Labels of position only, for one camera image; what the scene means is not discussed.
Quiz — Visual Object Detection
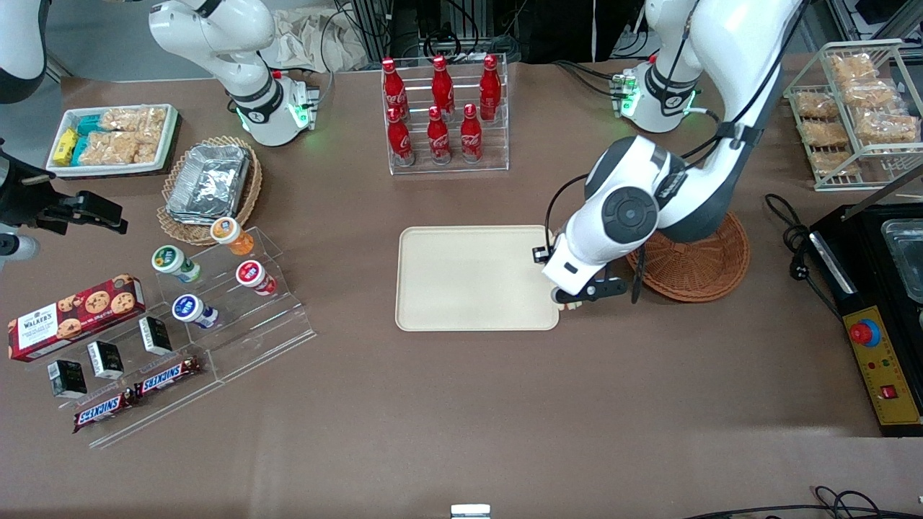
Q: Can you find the light tan wicker basket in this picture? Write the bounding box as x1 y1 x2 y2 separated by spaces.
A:
156 136 263 247

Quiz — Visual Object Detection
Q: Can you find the black power cable with plug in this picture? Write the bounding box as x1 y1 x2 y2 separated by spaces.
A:
764 193 844 318

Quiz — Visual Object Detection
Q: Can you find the clear plastic container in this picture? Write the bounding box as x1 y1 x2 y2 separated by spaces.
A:
881 218 923 303

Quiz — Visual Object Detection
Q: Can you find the beige rectangular tray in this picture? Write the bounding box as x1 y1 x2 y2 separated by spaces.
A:
394 225 561 332

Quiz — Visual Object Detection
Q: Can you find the aluminium frame rack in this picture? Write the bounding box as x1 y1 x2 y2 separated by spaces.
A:
350 0 482 64

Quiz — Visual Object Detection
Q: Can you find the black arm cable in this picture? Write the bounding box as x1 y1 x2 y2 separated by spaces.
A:
532 0 812 303

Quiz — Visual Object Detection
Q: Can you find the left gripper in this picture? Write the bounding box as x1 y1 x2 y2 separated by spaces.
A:
542 238 629 309

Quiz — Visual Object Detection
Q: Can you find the black appliance with yellow panel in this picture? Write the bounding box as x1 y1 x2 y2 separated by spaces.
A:
808 164 923 438

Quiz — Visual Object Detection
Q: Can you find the red cola bottle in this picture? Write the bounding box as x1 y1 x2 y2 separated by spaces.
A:
460 103 484 164
381 58 410 120
479 54 503 122
430 56 456 120
387 107 416 167
427 106 453 166

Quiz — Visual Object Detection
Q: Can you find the clear acrylic stepped stand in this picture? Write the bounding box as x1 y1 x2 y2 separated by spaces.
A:
11 226 318 450

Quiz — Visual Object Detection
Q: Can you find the small black box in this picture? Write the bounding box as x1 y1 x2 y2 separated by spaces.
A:
87 340 125 381
138 316 174 356
48 359 88 399

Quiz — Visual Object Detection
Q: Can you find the orange lid gum jar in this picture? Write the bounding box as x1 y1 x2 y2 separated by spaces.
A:
210 216 255 257

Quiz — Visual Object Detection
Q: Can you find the clear acrylic bottle rack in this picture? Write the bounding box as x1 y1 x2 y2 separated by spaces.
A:
381 52 510 176

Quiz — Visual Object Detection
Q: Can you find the crumpled beige cloth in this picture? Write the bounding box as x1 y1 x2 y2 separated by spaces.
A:
261 7 370 73

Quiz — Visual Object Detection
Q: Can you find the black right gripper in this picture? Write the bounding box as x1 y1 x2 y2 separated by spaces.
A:
0 146 129 236

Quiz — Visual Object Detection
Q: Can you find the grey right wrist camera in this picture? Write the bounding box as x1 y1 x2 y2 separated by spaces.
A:
0 232 40 264

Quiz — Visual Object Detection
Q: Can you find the brown round wicker basket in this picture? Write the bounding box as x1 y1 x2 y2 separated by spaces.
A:
626 210 751 303

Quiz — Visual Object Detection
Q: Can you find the blue lid gum jar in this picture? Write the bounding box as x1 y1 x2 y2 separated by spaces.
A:
171 294 219 329

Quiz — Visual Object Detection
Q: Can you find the yellow snack pack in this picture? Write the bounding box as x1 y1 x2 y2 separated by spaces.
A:
53 128 79 167

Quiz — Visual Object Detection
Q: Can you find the red tartan cookie box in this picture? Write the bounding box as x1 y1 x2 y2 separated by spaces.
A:
7 274 147 363

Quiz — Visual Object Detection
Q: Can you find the rice cracker snack bag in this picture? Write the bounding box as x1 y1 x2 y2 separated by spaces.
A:
829 54 878 81
844 79 904 110
79 131 161 165
795 90 841 120
854 112 921 143
100 107 168 135
811 150 860 179
802 121 849 149

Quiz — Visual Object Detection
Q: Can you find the red lid gum jar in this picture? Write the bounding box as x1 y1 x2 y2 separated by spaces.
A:
235 260 278 297

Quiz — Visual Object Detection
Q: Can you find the Snickers chocolate bar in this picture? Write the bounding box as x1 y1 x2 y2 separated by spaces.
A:
72 389 138 435
133 355 203 399

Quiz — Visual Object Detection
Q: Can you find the red emergency stop button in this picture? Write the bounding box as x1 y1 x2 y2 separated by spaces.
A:
849 317 882 349

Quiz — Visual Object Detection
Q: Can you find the white wire rack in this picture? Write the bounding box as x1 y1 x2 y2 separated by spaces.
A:
782 40 923 192

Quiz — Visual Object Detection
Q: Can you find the green lid gum jar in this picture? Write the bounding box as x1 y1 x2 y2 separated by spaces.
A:
151 245 203 284

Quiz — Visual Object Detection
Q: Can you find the white rectangular snack tray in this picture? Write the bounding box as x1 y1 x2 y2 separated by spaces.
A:
45 103 181 179

